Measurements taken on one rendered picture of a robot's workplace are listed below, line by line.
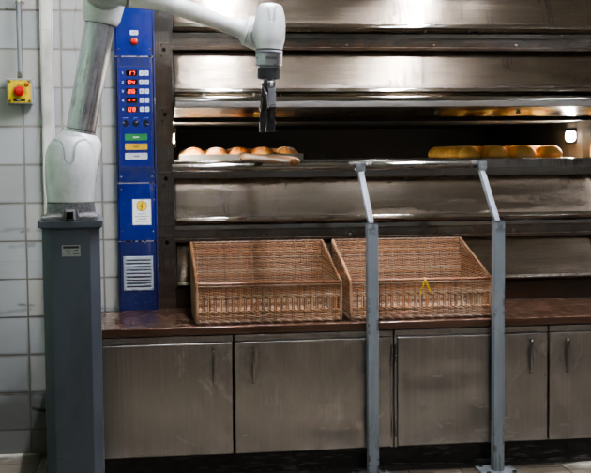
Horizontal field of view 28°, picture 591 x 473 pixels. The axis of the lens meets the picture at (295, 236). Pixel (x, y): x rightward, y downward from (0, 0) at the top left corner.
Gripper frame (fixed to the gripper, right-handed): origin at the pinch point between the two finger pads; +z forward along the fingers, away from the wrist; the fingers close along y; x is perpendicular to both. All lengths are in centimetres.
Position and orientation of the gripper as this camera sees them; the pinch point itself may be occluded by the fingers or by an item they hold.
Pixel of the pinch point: (266, 129)
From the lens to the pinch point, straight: 394.6
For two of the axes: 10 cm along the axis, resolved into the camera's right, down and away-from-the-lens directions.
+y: 1.8, 0.7, -9.8
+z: -0.3, 10.0, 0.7
